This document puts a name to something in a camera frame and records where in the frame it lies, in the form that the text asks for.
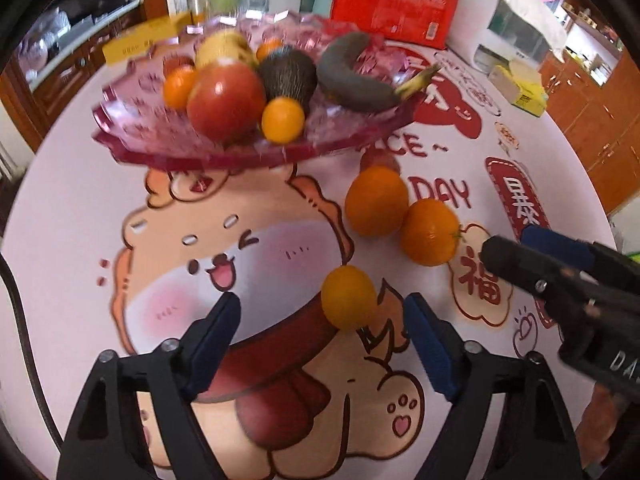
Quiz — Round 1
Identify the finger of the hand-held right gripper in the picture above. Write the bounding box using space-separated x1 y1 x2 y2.
521 224 640 292
481 235 598 323

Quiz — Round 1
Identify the person's right hand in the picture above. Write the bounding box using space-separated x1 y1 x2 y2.
580 385 626 467

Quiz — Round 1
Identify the large orange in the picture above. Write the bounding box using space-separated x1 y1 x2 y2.
400 198 462 267
345 166 410 238

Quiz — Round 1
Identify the dark avocado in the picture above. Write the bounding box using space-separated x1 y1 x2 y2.
257 46 318 111

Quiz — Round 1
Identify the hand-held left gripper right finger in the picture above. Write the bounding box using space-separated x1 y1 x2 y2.
402 292 583 480

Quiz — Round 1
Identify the white countertop appliance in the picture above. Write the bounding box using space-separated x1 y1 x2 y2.
447 0 568 68

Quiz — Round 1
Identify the small mandarin orange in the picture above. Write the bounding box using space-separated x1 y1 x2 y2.
163 66 198 110
261 97 306 143
256 38 283 61

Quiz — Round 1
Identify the yellow tin box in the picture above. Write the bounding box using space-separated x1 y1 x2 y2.
102 15 193 66

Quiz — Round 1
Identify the wooden kitchen cabinet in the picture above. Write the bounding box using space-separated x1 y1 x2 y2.
10 0 151 131

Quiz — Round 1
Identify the small yellow box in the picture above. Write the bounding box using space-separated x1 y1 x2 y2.
487 64 548 118

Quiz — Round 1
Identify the pink glass fruit bowl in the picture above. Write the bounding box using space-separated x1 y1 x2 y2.
91 9 436 173

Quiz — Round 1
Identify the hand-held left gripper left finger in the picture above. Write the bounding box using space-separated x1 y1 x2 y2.
55 291 242 480

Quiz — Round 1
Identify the yellow pear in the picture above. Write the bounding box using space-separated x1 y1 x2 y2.
195 30 258 71

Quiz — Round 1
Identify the small yellowish mandarin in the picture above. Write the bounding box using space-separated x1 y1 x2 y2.
321 265 378 331

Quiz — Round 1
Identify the overripe dark banana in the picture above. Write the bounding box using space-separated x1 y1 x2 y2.
317 31 443 111

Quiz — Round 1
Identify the wooden sideboard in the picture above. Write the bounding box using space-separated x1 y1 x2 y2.
537 0 640 216

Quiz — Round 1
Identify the red apple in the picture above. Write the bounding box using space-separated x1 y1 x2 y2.
186 60 267 143

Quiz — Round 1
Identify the red paper package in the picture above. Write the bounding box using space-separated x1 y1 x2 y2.
329 0 461 51

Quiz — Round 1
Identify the black cable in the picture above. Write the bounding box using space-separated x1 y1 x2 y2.
0 252 63 443

